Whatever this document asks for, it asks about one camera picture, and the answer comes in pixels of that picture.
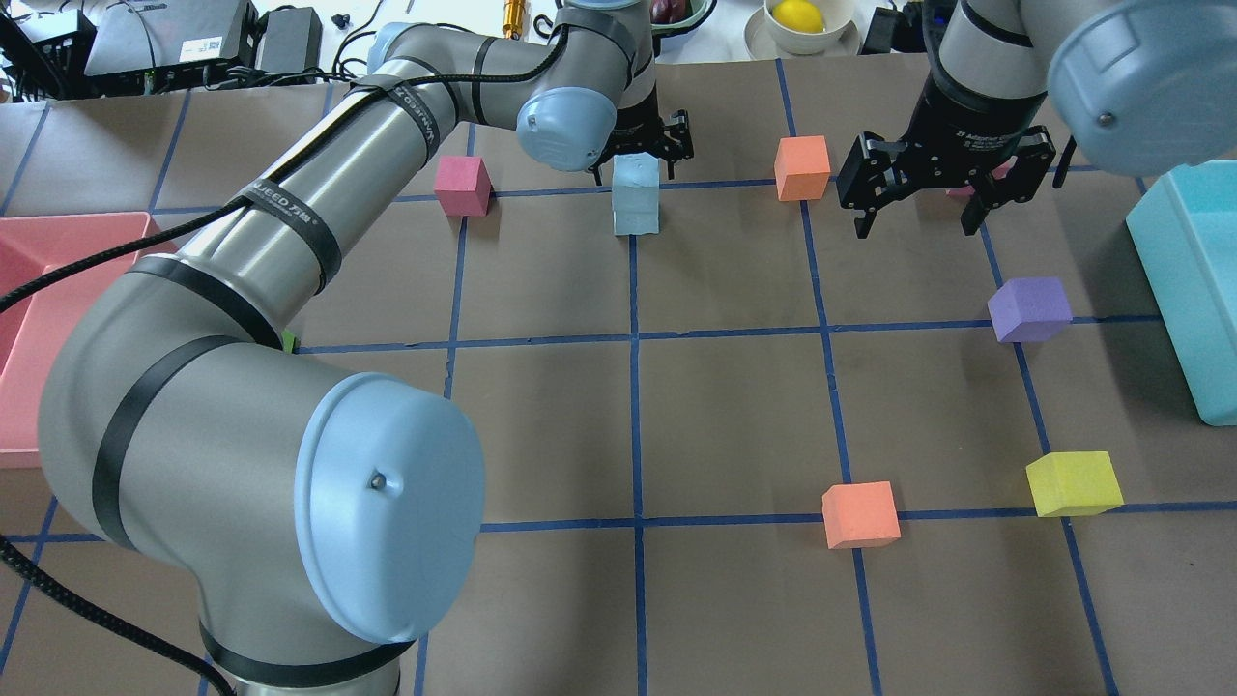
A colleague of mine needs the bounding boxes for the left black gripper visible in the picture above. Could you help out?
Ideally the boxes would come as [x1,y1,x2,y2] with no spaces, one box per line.
[588,91,695,187]

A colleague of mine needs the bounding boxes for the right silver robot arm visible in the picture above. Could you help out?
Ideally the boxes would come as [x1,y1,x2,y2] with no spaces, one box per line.
[837,1,1236,239]

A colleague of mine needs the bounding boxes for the bowl with yellow lemon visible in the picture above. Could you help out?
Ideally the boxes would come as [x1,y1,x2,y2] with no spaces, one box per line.
[745,1,860,59]

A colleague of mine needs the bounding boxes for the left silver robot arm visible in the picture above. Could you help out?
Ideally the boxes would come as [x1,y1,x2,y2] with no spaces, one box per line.
[2,1,691,695]

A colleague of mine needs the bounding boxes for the turquoise plastic bin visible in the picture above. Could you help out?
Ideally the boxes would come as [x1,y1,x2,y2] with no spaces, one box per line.
[1126,159,1236,427]

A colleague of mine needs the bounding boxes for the yellow foam block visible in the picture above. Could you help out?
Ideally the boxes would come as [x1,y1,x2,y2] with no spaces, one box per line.
[1024,452,1126,518]

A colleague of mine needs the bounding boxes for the light blue foam block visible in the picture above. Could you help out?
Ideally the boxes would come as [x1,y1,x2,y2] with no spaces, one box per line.
[614,153,661,215]

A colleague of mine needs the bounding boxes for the pink foam block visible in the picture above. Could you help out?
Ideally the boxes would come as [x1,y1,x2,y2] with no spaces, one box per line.
[434,156,492,218]
[945,159,1016,200]

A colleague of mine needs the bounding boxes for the yellow lemon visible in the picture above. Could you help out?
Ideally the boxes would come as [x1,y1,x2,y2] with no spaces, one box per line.
[769,0,826,35]

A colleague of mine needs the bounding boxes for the black electronics box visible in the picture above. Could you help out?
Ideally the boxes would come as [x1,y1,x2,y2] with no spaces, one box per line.
[84,1,259,94]

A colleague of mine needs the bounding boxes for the yellow handled tool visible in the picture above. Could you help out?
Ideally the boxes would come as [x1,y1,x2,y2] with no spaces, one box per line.
[501,0,527,41]

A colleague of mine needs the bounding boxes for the orange foam block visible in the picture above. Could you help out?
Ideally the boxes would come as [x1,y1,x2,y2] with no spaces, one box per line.
[821,481,902,550]
[774,134,833,202]

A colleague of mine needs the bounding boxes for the pink plastic bin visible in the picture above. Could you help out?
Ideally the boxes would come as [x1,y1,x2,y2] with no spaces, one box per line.
[1,211,160,470]

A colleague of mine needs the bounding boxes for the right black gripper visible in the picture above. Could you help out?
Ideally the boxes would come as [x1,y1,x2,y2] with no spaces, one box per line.
[837,75,1056,241]

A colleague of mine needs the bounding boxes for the bowl with dark fruit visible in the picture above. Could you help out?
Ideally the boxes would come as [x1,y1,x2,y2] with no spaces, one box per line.
[649,0,717,37]

